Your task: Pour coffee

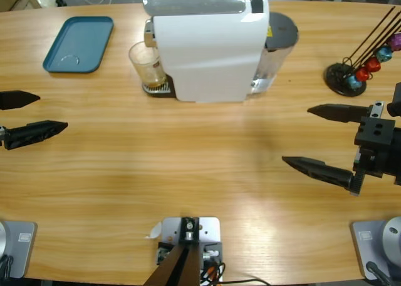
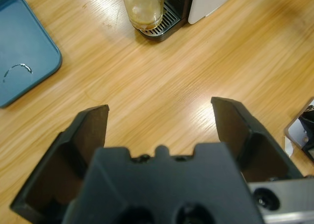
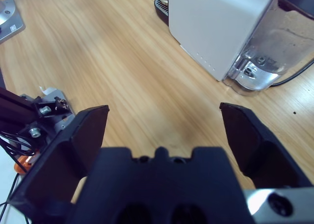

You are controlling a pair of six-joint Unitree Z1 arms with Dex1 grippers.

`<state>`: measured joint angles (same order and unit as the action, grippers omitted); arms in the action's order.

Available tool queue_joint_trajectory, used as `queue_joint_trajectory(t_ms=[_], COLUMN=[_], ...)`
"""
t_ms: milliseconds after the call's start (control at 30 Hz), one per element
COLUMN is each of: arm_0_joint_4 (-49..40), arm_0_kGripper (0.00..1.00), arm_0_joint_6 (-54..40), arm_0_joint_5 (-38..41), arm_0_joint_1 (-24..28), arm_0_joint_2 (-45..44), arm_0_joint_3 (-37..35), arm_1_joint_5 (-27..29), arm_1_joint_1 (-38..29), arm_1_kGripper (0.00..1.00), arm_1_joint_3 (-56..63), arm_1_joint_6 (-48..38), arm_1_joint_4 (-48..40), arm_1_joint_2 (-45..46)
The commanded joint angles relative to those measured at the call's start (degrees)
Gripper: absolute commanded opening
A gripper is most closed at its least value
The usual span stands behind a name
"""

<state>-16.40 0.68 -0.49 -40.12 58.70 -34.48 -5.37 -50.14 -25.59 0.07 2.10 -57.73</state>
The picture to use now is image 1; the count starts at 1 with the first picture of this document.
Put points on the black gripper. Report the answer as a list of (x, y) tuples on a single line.
[(2, 135), (379, 142)]

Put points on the clear drinking glass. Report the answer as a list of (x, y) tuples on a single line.
[(147, 67)]

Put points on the white capsule coffee machine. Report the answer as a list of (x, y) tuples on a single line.
[(203, 54)]

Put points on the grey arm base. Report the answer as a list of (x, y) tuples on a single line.
[(376, 245), (18, 248)]

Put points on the blue coffee capsule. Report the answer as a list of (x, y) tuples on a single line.
[(384, 54), (355, 82)]

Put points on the red coffee capsule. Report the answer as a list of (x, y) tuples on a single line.
[(363, 74), (372, 64)]

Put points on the purple coffee capsule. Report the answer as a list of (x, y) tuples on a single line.
[(396, 42)]

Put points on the black capsule holder with rods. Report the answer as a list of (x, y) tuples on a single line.
[(336, 76)]

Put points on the teal plastic tray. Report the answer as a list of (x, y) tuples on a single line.
[(78, 42)]

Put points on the black device at right edge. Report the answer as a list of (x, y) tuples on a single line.
[(209, 229)]

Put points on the white paper tag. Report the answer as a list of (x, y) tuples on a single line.
[(155, 231)]

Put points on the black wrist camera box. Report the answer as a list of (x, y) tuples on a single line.
[(395, 104)]

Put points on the dark camera post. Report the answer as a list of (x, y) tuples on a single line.
[(185, 261)]

